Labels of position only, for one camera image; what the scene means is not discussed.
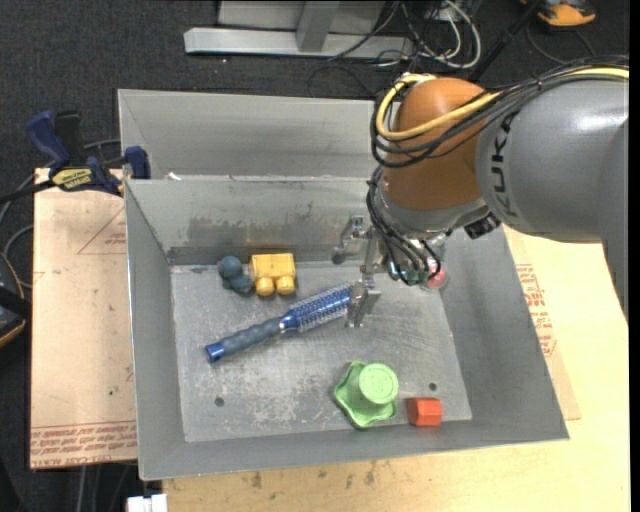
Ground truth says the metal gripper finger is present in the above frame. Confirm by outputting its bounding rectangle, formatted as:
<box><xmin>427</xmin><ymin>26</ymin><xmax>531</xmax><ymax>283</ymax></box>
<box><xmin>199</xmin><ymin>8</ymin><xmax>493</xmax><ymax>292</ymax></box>
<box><xmin>331</xmin><ymin>215</ymin><xmax>367</xmax><ymax>265</ymax></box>
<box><xmin>344</xmin><ymin>279</ymin><xmax>383</xmax><ymax>330</ymax></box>

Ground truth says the blue hairbrush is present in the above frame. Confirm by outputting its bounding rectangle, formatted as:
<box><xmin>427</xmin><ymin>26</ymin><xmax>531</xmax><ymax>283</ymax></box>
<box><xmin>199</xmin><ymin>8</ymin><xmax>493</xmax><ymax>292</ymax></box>
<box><xmin>204</xmin><ymin>280</ymin><xmax>354</xmax><ymax>365</ymax></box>

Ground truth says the green plastic cup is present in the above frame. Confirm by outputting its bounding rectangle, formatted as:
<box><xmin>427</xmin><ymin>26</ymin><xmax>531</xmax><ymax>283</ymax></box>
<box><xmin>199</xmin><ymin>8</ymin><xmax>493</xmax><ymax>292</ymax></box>
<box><xmin>332</xmin><ymin>360</ymin><xmax>401</xmax><ymax>432</ymax></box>

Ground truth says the yellow toy block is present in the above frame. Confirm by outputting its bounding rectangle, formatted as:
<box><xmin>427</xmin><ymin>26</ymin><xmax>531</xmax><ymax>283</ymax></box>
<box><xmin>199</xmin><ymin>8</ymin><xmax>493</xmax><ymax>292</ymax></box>
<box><xmin>248</xmin><ymin>252</ymin><xmax>298</xmax><ymax>298</ymax></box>

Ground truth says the grey metal bin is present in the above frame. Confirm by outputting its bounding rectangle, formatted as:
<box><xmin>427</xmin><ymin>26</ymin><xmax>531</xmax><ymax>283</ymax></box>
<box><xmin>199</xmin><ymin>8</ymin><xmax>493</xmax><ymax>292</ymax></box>
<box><xmin>117</xmin><ymin>88</ymin><xmax>571</xmax><ymax>482</ymax></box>

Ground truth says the red-orange small block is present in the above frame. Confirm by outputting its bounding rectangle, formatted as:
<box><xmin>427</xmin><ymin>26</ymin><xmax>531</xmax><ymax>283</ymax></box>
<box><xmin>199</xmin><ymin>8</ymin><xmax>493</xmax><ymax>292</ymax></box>
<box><xmin>405</xmin><ymin>396</ymin><xmax>445</xmax><ymax>428</ymax></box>

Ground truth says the dark blue toy figure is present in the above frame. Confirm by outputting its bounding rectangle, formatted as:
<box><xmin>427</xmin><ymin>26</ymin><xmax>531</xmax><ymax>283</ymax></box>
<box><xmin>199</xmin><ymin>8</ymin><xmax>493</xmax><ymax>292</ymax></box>
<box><xmin>216</xmin><ymin>255</ymin><xmax>256</xmax><ymax>296</ymax></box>

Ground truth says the brown cardboard board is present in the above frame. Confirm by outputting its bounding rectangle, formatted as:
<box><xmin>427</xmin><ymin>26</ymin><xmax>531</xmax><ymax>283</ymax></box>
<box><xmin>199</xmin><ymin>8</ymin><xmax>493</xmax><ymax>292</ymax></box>
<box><xmin>29</xmin><ymin>167</ymin><xmax>583</xmax><ymax>472</ymax></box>

